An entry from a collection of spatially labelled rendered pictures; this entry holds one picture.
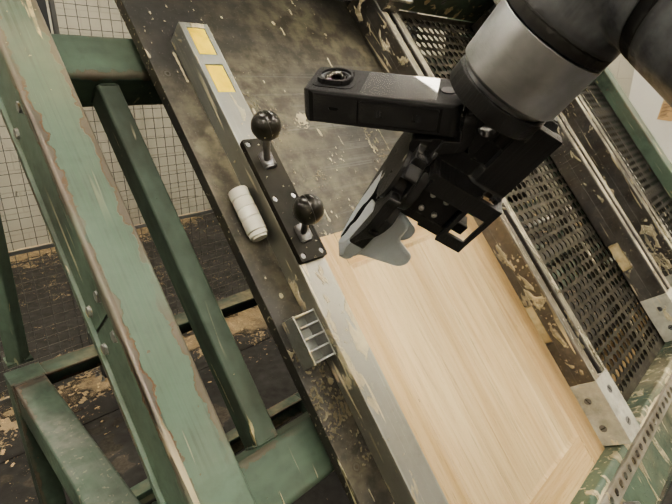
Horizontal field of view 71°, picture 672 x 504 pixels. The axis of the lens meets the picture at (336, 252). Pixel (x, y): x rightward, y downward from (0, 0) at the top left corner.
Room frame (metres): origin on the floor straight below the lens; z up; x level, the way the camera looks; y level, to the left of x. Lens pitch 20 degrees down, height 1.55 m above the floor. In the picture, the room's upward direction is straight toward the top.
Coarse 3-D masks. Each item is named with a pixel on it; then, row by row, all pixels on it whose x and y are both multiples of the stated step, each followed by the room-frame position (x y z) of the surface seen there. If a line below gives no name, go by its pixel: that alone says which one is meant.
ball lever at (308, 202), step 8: (296, 200) 0.55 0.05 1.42; (304, 200) 0.54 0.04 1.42; (312, 200) 0.54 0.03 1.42; (320, 200) 0.55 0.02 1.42; (296, 208) 0.54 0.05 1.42; (304, 208) 0.53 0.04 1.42; (312, 208) 0.53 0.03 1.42; (320, 208) 0.54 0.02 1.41; (296, 216) 0.54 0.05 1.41; (304, 216) 0.53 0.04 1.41; (312, 216) 0.53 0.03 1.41; (320, 216) 0.54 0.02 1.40; (304, 224) 0.54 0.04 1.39; (312, 224) 0.54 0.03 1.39; (296, 232) 0.63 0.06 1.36; (304, 232) 0.62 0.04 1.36; (304, 240) 0.62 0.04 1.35
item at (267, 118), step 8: (264, 112) 0.60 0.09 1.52; (272, 112) 0.60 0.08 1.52; (256, 120) 0.59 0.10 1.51; (264, 120) 0.59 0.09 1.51; (272, 120) 0.59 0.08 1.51; (256, 128) 0.59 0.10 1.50; (264, 128) 0.59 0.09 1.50; (272, 128) 0.59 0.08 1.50; (280, 128) 0.60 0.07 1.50; (256, 136) 0.60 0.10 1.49; (264, 136) 0.59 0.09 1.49; (272, 136) 0.59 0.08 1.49; (264, 144) 0.64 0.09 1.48; (264, 152) 0.66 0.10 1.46; (264, 160) 0.68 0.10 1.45; (272, 160) 0.68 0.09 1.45; (264, 168) 0.68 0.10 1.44; (272, 168) 0.69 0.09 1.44
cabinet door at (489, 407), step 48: (336, 240) 0.70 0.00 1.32; (432, 240) 0.84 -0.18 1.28; (480, 240) 0.92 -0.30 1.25; (384, 288) 0.70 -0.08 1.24; (432, 288) 0.76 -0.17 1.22; (480, 288) 0.83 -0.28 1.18; (384, 336) 0.63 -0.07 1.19; (432, 336) 0.68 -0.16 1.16; (480, 336) 0.75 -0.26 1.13; (528, 336) 0.81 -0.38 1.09; (432, 384) 0.62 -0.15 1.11; (480, 384) 0.67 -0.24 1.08; (528, 384) 0.73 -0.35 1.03; (432, 432) 0.56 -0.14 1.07; (480, 432) 0.61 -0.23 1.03; (528, 432) 0.66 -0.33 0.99; (576, 432) 0.72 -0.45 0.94; (480, 480) 0.55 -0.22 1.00; (528, 480) 0.59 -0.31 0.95; (576, 480) 0.64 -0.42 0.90
